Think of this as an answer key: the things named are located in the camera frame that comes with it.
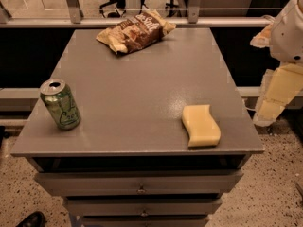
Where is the brown chip bag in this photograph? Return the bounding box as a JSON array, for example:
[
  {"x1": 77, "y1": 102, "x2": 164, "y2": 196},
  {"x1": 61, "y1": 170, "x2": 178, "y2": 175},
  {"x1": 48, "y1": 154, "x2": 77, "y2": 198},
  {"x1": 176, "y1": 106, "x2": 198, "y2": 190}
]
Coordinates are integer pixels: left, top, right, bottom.
[{"x1": 97, "y1": 10, "x2": 176, "y2": 54}]

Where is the black office chair base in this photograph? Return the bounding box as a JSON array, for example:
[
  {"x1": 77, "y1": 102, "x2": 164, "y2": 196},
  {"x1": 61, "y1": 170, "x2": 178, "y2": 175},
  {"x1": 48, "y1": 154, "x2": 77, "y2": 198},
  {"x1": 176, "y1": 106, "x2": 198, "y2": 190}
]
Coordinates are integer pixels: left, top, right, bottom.
[{"x1": 98, "y1": 0, "x2": 152, "y2": 19}]

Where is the grey drawer cabinet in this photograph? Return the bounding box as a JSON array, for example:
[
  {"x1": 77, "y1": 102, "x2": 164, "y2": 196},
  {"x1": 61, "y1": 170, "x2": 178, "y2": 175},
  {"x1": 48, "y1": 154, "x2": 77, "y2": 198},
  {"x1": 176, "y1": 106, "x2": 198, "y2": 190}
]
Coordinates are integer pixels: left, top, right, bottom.
[{"x1": 12, "y1": 28, "x2": 263, "y2": 227}]

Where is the metal railing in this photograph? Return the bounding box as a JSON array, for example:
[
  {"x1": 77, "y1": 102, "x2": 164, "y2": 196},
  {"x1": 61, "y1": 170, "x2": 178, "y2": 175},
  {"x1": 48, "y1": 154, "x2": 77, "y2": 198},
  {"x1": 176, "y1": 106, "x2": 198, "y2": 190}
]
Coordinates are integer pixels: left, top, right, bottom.
[{"x1": 0, "y1": 0, "x2": 273, "y2": 29}]

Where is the white cable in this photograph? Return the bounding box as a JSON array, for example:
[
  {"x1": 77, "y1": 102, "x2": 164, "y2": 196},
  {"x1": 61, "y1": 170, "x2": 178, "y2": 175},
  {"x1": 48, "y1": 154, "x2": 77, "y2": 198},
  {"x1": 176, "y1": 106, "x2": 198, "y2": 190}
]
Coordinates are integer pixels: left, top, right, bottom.
[{"x1": 241, "y1": 97, "x2": 258, "y2": 113}]

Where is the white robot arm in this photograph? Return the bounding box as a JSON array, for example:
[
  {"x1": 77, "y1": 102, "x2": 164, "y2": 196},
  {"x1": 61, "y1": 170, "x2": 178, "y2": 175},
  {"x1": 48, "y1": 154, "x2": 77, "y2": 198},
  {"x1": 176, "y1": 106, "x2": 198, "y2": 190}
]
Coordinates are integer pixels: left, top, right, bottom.
[{"x1": 250, "y1": 0, "x2": 303, "y2": 127}]

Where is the yellow sponge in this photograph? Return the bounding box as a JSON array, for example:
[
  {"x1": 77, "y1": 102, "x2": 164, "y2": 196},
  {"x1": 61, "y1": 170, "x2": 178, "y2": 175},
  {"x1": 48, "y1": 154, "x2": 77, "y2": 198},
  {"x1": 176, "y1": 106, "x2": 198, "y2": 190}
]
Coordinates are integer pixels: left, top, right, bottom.
[{"x1": 182, "y1": 105, "x2": 221, "y2": 148}]

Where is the green soda can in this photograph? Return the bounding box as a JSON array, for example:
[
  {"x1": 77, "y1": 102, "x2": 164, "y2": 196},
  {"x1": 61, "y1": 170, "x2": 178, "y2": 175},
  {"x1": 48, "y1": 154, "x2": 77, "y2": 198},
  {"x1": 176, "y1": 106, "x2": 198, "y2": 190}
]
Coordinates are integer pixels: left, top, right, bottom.
[{"x1": 40, "y1": 79, "x2": 81, "y2": 130}]

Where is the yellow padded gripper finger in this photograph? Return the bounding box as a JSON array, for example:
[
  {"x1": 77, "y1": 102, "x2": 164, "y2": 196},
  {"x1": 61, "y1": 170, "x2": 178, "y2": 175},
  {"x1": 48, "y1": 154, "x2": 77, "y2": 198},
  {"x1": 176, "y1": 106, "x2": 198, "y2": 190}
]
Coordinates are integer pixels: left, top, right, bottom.
[
  {"x1": 250, "y1": 24, "x2": 273, "y2": 48},
  {"x1": 253, "y1": 63, "x2": 303, "y2": 127}
]

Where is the black shoe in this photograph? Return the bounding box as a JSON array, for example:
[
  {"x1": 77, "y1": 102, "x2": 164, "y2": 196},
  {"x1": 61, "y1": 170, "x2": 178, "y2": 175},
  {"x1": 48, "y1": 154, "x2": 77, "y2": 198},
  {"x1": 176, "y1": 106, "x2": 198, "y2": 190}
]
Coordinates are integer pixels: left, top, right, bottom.
[{"x1": 16, "y1": 211, "x2": 45, "y2": 227}]

